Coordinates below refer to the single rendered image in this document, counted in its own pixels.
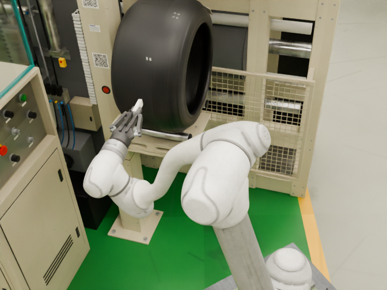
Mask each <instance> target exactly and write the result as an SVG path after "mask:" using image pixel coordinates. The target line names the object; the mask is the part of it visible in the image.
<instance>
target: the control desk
mask: <svg viewBox="0 0 387 290"><path fill-rule="evenodd" d="M89 250H90V246H89V242H88V239H87V236H86V232H85V228H84V224H83V222H82V218H81V214H80V211H79V208H78V204H77V200H76V198H75V194H74V190H73V186H72V183H71V179H70V176H69V172H68V169H67V165H66V161H65V158H64V155H63V151H62V148H61V145H60V141H59V137H58V133H57V130H56V126H55V122H54V118H53V115H52V112H51V108H50V104H49V102H48V98H47V94H46V91H45V87H44V83H43V80H42V77H41V73H40V69H39V67H34V68H33V69H31V70H30V72H29V73H27V74H26V75H25V76H24V77H23V78H22V79H21V80H20V81H19V82H18V83H17V84H16V85H15V86H14V87H13V88H11V89H10V90H9V91H8V92H7V93H6V94H5V95H4V96H3V97H2V98H1V99H0V290H67V288H68V286H69V285H70V283H71V281H72V279H73V278H74V276H75V274H76V272H77V271H78V269H79V267H80V266H81V264H82V262H83V260H84V259H85V257H86V255H87V253H88V252H89Z"/></svg>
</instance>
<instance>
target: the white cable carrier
mask: <svg viewBox="0 0 387 290"><path fill-rule="evenodd" d="M72 17H73V20H74V21H73V22H74V26H75V30H76V31H75V32H76V33H77V34H76V35H77V40H78V46H79V49H80V55H81V59H82V64H83V68H84V73H85V79H86V82H87V87H88V92H89V95H90V96H89V97H90V103H91V104H96V105H97V98H96V92H95V89H94V83H93V78H92V72H91V69H90V64H89V58H88V53H87V49H86V44H85V38H84V33H83V29H82V24H81V18H80V15H79V9H77V10H76V11H75V12H74V13H72Z"/></svg>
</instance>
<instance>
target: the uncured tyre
mask: <svg viewBox="0 0 387 290"><path fill-rule="evenodd" d="M144 3H149V4H144ZM150 4H154V5H150ZM173 12H178V13H181V15H180V18H179V20H175V19H173V18H171V16H172V14H173ZM213 54H214V32H213V24H212V20H211V17H210V14H209V13H208V11H207V10H206V9H205V7H204V6H203V5H202V4H201V3H200V2H199V1H197V0H137V1H136V2H135V3H134V4H133V5H132V6H131V7H130V8H129V9H128V10H127V11H126V13H125V14H124V16H123V18H122V20H121V22H120V25H119V27H118V30H117V33H116V37H115V41H114V45H113V51H112V60H111V85H112V93H113V97H114V100H115V103H116V106H117V108H118V110H119V111H120V113H121V114H123V113H124V112H125V111H126V112H129V111H128V110H130V109H131V108H132V107H133V106H135V104H136V103H137V101H138V99H142V101H143V106H142V112H141V114H142V117H143V121H142V128H148V129H154V130H158V131H164V132H170V133H178V132H183V131H185V130H186V129H187V128H189V127H190V126H192V125H193V124H194V123H195V122H196V120H197V119H198V117H199V115H200V113H201V111H202V109H203V105H204V102H205V100H206V96H207V92H208V87H209V84H210V78H211V71H212V66H213ZM145 55H149V56H153V59H152V63H150V62H145Z"/></svg>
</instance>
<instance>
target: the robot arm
mask: <svg viewBox="0 0 387 290"><path fill-rule="evenodd" d="M142 106H143V101H142V99H138V101H137V103H136V104H135V106H133V107H132V108H131V109H130V110H128V111H129V112H126V111H125V112H124V113H123V114H122V115H121V116H120V117H119V118H118V119H117V120H116V121H115V122H114V123H113V124H112V125H110V126H109V129H110V131H111V132H112V135H111V137H110V138H109V139H108V140H107V141H106V142H105V143H104V145H103V147H102V149H101V150H100V152H99V153H98V155H96V156H95V157H94V159H93V160H92V162H91V164H90V165H89V167H88V170H87V172H86V174H85V178H84V183H83V187H84V190H85V192H86V193H87V194H88V195H90V196H92V197H94V198H102V197H104V196H106V195H108V196H109V197H110V198H111V199H112V200H113V202H114V203H115V204H116V205H117V206H118V207H119V208H121V209H122V210H123V211H124V212H125V213H127V214H129V215H130V216H132V217H135V218H138V219H142V218H145V217H147V216H149V215H150V214H151V212H152V211H153V208H154V201H156V200H158V199H160V198H161V197H162V196H164V195H165V193H166V192H167V191H168V189H169V188H170V186H171V184H172V182H173V180H174V178H175V177H176V175H177V173H178V172H179V170H180V168H181V167H182V166H184V165H190V164H192V166H191V168H190V170H189V172H188V174H187V176H186V178H185V180H184V183H183V187H182V191H181V206H182V208H183V210H184V212H185V214H186V215H187V216H188V217H189V218H190V219H191V220H193V221H194V222H196V223H198V224H201V225H205V226H212V227H213V229H214V232H215V234H216V236H217V239H218V242H219V244H220V246H221V249H222V251H223V254H224V256H225V258H226V261H227V264H228V266H229V268H230V271H231V273H232V275H233V278H234V280H235V283H236V285H237V288H238V290H312V289H313V288H314V287H315V284H314V281H313V280H312V269H311V267H310V263H309V261H308V260H307V258H306V257H305V256H304V255H303V254H302V253H300V252H299V251H297V250H295V249H292V248H281V249H278V250H277V251H275V252H274V253H272V254H271V255H270V257H269V258H268V260H267V261H266V263H265V262H264V258H263V256H262V253H261V250H260V247H259V244H258V242H257V239H256V235H255V232H254V230H253V227H252V224H251V221H250V218H249V216H248V213H247V211H248V209H249V191H248V182H249V180H248V173H249V171H250V169H251V167H252V166H253V164H254V163H255V162H256V158H259V157H262V156H263V155H264V154H265V153H266V152H267V151H268V149H269V147H270V144H271V137H270V133H269V131H268V129H267V128H266V127H265V126H264V125H261V124H260V123H257V122H252V121H237V122H233V123H228V124H224V125H219V126H217V127H215V128H213V129H209V130H208V131H204V132H202V133H201V134H199V135H197V136H195V137H193V138H191V139H189V140H186V141H184V142H182V143H180V144H178V145H176V146H175V147H173V148H172V149H171V150H170V151H169V152H168V153H167V154H166V155H165V157H164V159H163V160H162V163H161V166H160V169H159V171H158V173H157V176H156V178H155V181H154V183H153V184H150V183H149V182H147V181H145V180H140V179H137V178H132V177H130V176H129V175H128V174H127V172H126V171H125V169H124V167H123V165H122V163H123V162H124V159H125V157H126V155H127V153H128V147H129V145H130V143H131V141H132V140H133V138H134V137H136V136H138V137H141V136H142V135H141V128H142V121H143V117H142V114H141V112H142ZM137 121H138V122H137ZM136 122H137V126H136V130H135V133H133V129H134V127H135V124H136Z"/></svg>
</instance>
